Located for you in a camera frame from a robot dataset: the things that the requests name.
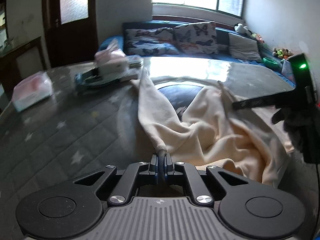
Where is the pink tissue box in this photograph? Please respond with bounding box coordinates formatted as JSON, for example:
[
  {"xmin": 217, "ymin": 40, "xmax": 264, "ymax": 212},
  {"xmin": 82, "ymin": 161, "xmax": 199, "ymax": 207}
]
[{"xmin": 94, "ymin": 38, "xmax": 129, "ymax": 76}]

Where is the flat butterfly print pillow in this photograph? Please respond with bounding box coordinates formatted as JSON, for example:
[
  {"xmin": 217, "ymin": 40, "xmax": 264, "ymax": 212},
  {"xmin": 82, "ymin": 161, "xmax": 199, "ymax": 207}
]
[{"xmin": 124, "ymin": 27, "xmax": 180, "ymax": 56}]

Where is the colourful plush toy pile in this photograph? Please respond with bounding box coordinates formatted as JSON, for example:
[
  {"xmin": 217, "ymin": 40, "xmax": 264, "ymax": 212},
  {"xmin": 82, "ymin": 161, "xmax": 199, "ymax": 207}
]
[{"xmin": 272, "ymin": 48, "xmax": 293, "ymax": 60}]

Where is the upright butterfly print pillow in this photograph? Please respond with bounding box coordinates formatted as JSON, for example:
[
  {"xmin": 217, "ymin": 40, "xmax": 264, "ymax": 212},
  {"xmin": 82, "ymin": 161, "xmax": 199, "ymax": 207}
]
[{"xmin": 173, "ymin": 21, "xmax": 219, "ymax": 54}]

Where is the round black table heater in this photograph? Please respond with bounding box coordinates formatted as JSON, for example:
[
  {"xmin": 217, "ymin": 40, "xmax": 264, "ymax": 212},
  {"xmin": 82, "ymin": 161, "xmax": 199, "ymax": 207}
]
[{"xmin": 158, "ymin": 85, "xmax": 202, "ymax": 120}]

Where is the teal tray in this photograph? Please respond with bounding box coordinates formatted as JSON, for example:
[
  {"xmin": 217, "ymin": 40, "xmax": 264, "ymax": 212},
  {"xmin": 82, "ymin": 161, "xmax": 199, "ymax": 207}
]
[{"xmin": 74, "ymin": 70, "xmax": 120, "ymax": 94}]

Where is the black and white plush toy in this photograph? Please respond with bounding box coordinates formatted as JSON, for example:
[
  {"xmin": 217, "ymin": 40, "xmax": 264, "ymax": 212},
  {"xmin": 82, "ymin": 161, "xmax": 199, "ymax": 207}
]
[{"xmin": 234, "ymin": 23, "xmax": 252, "ymax": 36}]

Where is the cream white garment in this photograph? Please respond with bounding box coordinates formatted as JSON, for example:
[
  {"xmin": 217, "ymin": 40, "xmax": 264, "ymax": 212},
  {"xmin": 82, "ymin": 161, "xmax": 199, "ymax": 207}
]
[{"xmin": 132, "ymin": 70, "xmax": 292, "ymax": 187}]

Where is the green plastic bowl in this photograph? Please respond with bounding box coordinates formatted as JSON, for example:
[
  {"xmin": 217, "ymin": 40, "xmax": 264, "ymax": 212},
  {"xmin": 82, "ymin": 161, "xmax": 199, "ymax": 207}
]
[{"xmin": 263, "ymin": 57, "xmax": 279, "ymax": 69}]

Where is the grey cushion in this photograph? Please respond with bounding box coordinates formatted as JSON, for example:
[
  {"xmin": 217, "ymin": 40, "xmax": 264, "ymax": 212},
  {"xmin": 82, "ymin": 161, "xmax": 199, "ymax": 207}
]
[{"xmin": 228, "ymin": 33, "xmax": 262, "ymax": 62}]

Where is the soft tissue pack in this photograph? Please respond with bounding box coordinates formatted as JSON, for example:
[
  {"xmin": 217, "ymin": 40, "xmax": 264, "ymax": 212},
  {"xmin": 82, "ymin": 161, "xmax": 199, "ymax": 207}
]
[{"xmin": 11, "ymin": 71, "xmax": 53, "ymax": 112}]

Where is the dark wooden door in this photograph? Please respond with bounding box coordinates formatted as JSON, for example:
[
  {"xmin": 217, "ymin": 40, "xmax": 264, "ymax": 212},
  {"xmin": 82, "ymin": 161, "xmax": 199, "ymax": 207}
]
[{"xmin": 42, "ymin": 0, "xmax": 98, "ymax": 68}]

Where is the grey quilted star table cover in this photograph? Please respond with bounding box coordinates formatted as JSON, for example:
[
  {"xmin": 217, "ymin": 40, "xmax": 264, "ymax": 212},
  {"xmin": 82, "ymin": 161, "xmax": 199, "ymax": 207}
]
[{"xmin": 1, "ymin": 57, "xmax": 293, "ymax": 239}]

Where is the blue corner sofa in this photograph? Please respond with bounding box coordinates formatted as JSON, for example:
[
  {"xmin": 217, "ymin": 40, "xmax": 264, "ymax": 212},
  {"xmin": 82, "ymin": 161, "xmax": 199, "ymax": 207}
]
[{"xmin": 99, "ymin": 21, "xmax": 295, "ymax": 86}]

